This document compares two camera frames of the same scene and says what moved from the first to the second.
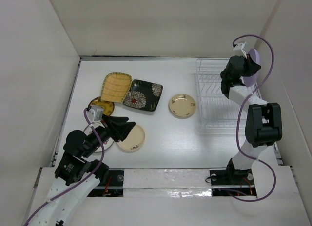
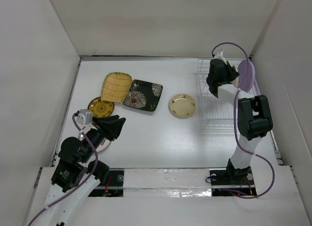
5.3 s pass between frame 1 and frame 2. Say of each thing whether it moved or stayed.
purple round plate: moved
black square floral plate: stayed
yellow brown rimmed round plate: stayed
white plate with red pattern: stayed
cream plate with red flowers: stayed
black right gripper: moved
